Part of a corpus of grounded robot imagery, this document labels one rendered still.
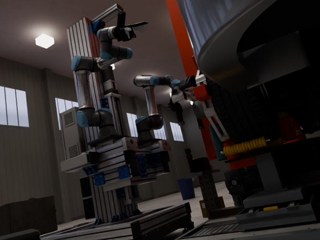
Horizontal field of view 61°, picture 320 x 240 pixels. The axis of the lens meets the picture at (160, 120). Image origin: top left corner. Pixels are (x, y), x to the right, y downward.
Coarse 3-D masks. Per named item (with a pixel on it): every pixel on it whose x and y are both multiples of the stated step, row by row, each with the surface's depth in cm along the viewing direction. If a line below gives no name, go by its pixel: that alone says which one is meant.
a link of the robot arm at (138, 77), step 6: (138, 78) 243; (144, 78) 233; (150, 78) 219; (156, 78) 217; (162, 78) 220; (138, 84) 246; (144, 84) 236; (150, 84) 227; (156, 84) 218; (162, 84) 221
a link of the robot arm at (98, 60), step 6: (120, 48) 175; (126, 48) 178; (120, 54) 175; (126, 54) 177; (96, 60) 202; (102, 60) 196; (108, 60) 190; (114, 60) 186; (96, 66) 203; (102, 66) 200
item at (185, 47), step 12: (168, 0) 260; (180, 24) 250; (180, 36) 248; (180, 48) 247; (192, 60) 239; (192, 72) 238; (204, 120) 228; (216, 120) 222; (204, 132) 227; (204, 144) 226; (216, 156) 219
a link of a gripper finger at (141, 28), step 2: (140, 22) 157; (142, 22) 157; (144, 22) 157; (146, 22) 157; (134, 24) 158; (136, 24) 158; (138, 24) 158; (140, 24) 158; (142, 24) 158; (144, 24) 157; (134, 26) 158; (136, 26) 158; (140, 26) 159; (142, 26) 159; (134, 28) 160; (136, 28) 160; (138, 28) 160; (140, 28) 160; (142, 28) 160; (140, 30) 160; (142, 30) 160; (142, 32) 161
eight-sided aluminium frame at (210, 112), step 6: (198, 72) 169; (198, 78) 162; (204, 78) 160; (198, 84) 161; (204, 102) 158; (210, 102) 156; (204, 108) 158; (210, 108) 156; (210, 114) 156; (216, 114) 155; (210, 120) 159; (216, 126) 162; (222, 126) 160; (216, 132) 163; (222, 132) 166; (228, 132) 164; (222, 138) 165; (228, 138) 164
